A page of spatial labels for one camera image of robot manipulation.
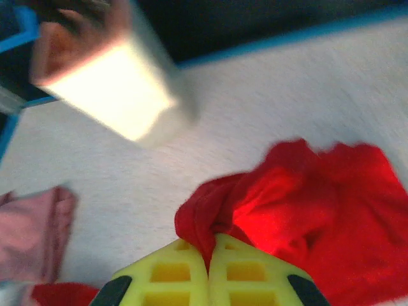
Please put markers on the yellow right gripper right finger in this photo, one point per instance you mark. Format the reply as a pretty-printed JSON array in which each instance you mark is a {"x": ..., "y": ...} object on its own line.
[{"x": 252, "y": 274}]

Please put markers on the red t-shirt with bear print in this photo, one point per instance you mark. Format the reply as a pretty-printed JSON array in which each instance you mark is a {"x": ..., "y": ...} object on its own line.
[{"x": 318, "y": 207}]

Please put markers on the pink t-shirt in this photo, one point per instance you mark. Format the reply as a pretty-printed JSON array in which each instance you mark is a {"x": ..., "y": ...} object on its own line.
[{"x": 28, "y": 229}]

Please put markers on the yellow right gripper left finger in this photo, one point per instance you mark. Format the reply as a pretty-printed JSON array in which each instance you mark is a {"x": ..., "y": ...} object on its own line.
[{"x": 165, "y": 271}]

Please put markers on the cream knife block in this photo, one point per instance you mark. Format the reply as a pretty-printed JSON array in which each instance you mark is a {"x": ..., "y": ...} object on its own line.
[{"x": 121, "y": 86}]

